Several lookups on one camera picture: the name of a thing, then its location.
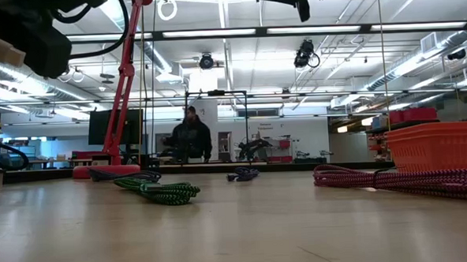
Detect black background frame stand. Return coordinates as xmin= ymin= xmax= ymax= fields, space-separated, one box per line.
xmin=183 ymin=88 xmax=252 ymax=166

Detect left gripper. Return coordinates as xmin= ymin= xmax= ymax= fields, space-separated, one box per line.
xmin=0 ymin=0 xmax=113 ymax=99

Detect person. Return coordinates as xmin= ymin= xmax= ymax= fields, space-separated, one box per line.
xmin=161 ymin=104 xmax=215 ymax=166

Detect red background crates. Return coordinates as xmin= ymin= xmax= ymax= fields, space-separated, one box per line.
xmin=267 ymin=138 xmax=295 ymax=164

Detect black left wrist camera cable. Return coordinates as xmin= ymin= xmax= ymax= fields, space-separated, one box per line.
xmin=50 ymin=0 xmax=133 ymax=62

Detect black table edge rail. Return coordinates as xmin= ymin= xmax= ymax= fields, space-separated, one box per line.
xmin=0 ymin=152 xmax=396 ymax=186

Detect black overhead frame bar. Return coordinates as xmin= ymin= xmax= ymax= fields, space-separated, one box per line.
xmin=65 ymin=16 xmax=467 ymax=47

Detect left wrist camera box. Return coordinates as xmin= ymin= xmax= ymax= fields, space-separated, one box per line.
xmin=20 ymin=23 xmax=75 ymax=81

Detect white hanging ring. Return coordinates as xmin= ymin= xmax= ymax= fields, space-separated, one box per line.
xmin=156 ymin=0 xmax=179 ymax=22

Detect green black braided cable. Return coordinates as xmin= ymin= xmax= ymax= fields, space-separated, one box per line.
xmin=112 ymin=173 xmax=202 ymax=209

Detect pink braided cable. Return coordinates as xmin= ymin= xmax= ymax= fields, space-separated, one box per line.
xmin=312 ymin=158 xmax=467 ymax=208

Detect black looped hose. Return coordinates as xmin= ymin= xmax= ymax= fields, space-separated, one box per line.
xmin=0 ymin=140 xmax=30 ymax=173

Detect large red storage bin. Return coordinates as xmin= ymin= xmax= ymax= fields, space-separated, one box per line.
xmin=402 ymin=106 xmax=439 ymax=123

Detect orange plastic basket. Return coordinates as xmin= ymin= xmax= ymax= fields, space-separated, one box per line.
xmin=383 ymin=120 xmax=467 ymax=175

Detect small dark blue cable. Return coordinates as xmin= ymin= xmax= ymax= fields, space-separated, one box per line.
xmin=226 ymin=166 xmax=261 ymax=183

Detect thin yellow vertical cord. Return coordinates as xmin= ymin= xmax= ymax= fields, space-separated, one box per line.
xmin=376 ymin=0 xmax=391 ymax=133
xmin=132 ymin=4 xmax=152 ymax=166

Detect black monitor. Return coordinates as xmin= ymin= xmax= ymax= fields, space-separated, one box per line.
xmin=86 ymin=107 xmax=145 ymax=148

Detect silver air duct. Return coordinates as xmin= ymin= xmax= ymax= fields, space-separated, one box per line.
xmin=0 ymin=53 xmax=103 ymax=114
xmin=365 ymin=29 xmax=467 ymax=93

